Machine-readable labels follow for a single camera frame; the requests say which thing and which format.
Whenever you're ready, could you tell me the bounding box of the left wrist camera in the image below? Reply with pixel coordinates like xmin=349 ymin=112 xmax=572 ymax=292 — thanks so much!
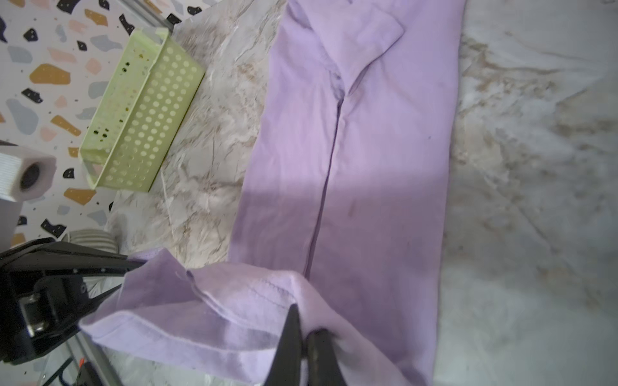
xmin=1 ymin=141 xmax=56 ymax=252

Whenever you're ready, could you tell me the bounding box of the aluminium corner post left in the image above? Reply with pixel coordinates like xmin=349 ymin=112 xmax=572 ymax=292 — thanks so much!
xmin=119 ymin=0 xmax=174 ymax=32

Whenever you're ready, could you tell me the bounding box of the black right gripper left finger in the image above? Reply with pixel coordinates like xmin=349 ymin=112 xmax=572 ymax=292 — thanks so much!
xmin=263 ymin=304 xmax=303 ymax=386

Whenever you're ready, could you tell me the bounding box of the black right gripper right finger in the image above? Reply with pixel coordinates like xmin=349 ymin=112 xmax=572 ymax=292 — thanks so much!
xmin=306 ymin=329 xmax=347 ymax=386

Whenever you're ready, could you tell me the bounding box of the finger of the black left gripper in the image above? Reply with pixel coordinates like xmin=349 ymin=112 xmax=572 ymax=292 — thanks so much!
xmin=72 ymin=283 xmax=121 ymax=333
xmin=1 ymin=238 xmax=143 ymax=276

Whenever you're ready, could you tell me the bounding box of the light green plastic basket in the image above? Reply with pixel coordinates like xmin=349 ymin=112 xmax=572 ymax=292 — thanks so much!
xmin=79 ymin=28 xmax=205 ymax=192

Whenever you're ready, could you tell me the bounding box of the lilac t-shirt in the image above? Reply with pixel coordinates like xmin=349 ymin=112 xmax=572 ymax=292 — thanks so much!
xmin=80 ymin=1 xmax=465 ymax=385

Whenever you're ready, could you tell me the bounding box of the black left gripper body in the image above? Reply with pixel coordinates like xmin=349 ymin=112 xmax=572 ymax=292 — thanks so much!
xmin=1 ymin=271 xmax=82 ymax=364

